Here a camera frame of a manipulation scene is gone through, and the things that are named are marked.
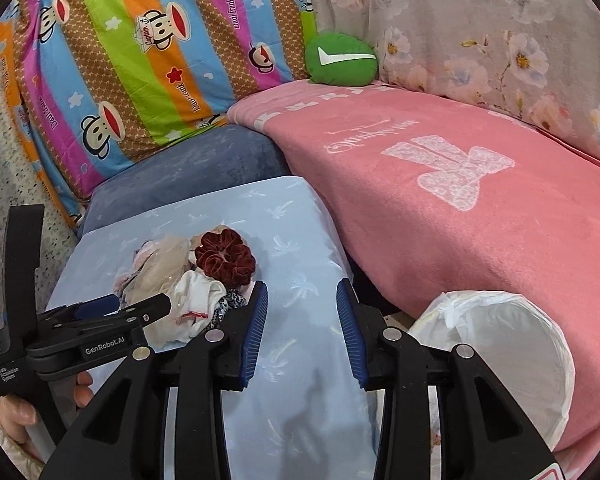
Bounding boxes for black white patterned cloth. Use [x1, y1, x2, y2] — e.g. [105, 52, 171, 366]
[205, 290, 248, 333]

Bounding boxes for dark red velvet scrunchie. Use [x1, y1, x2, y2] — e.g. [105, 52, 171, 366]
[196, 231, 257, 287]

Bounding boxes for white bin with plastic liner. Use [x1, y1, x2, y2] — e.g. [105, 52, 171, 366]
[407, 290, 578, 456]

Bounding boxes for pale pink cloth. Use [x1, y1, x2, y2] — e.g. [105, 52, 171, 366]
[112, 241, 156, 306]

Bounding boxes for beige sheer stocking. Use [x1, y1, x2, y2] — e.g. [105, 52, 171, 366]
[122, 234, 201, 311]

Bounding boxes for person's left hand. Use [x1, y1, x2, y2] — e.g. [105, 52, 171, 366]
[0, 371, 96, 463]

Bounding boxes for pink blanket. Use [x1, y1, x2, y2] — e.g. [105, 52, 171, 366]
[227, 79, 600, 476]

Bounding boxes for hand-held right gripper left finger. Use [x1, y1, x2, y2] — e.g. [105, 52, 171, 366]
[40, 280, 270, 480]

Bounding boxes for green cushion white check mark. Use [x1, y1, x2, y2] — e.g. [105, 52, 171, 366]
[305, 32, 379, 86]

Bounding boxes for grey floral quilt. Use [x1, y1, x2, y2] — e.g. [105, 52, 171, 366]
[300, 0, 600, 176]

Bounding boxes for blue-grey velvet cushion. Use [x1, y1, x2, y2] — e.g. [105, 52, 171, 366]
[77, 124, 291, 238]

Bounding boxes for white cloth red stitch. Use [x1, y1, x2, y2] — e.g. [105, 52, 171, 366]
[145, 270, 227, 347]

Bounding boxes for striped monkey print pillow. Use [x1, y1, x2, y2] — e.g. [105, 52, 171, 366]
[0, 0, 321, 231]

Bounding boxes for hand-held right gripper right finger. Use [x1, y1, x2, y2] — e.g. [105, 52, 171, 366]
[335, 277, 561, 480]

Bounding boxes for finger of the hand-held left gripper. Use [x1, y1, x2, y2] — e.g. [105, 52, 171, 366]
[75, 292, 173, 335]
[55, 295, 123, 323]

